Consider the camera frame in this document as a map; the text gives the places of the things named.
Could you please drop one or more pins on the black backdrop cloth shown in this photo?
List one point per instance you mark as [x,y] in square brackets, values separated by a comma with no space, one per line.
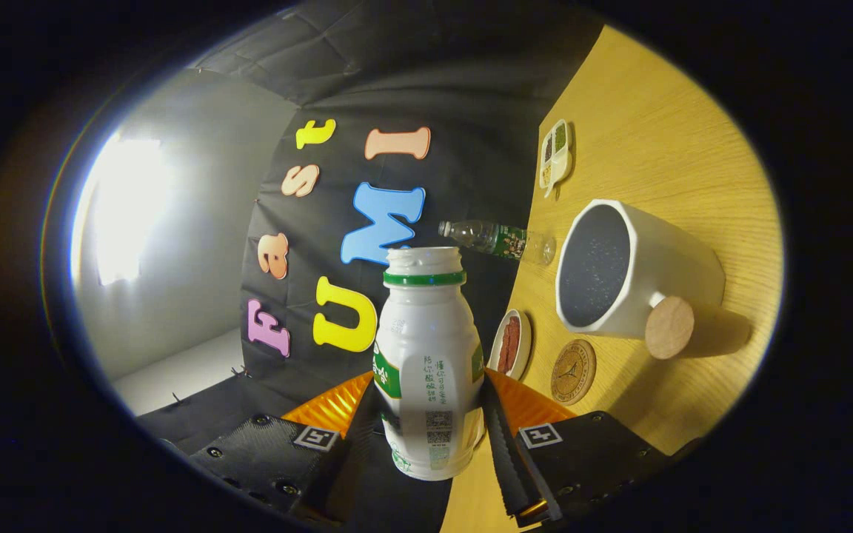
[471,89]

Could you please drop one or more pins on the clear plastic water bottle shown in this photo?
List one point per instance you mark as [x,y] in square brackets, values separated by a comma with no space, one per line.
[500,240]

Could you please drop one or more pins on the white bowl with red food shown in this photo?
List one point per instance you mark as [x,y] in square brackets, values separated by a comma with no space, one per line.
[509,344]

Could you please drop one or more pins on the white divided plate with grains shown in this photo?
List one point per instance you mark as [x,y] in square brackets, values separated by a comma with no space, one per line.
[556,155]

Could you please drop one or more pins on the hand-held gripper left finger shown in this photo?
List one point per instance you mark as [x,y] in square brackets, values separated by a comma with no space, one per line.
[352,459]

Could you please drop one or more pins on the white juice bottle green label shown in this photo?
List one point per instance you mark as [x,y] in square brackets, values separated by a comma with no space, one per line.
[426,355]

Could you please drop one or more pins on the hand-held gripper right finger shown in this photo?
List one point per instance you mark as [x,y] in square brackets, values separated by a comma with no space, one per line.
[504,451]

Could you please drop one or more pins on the wooden table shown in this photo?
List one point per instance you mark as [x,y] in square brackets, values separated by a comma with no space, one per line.
[656,148]

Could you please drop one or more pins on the round cork coaster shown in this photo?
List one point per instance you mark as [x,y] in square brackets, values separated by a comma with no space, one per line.
[573,371]

